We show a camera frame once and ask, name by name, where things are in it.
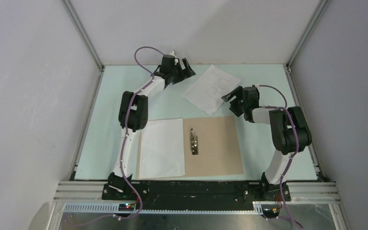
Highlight metal folder clip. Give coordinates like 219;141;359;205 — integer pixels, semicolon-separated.
190;128;199;155

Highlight left circuit board with LEDs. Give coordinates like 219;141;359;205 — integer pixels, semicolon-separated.
118;203;136;212

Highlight right circuit board with wires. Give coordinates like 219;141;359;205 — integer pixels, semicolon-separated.
261;206;282;220

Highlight printed white paper sheet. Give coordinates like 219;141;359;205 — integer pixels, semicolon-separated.
182;65;241;115

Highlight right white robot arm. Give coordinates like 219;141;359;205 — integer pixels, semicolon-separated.
222;85;312;201

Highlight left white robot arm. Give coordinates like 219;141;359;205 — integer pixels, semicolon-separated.
108;52;196;200

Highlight aluminium frame rail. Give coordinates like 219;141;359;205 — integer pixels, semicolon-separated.
54;181;108;204

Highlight brown cardboard folder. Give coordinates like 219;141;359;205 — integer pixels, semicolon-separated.
136;116;244;180

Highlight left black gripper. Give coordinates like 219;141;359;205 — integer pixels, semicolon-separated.
170;58;196;85

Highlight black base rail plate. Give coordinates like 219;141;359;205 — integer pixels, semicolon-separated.
102;181;291;211

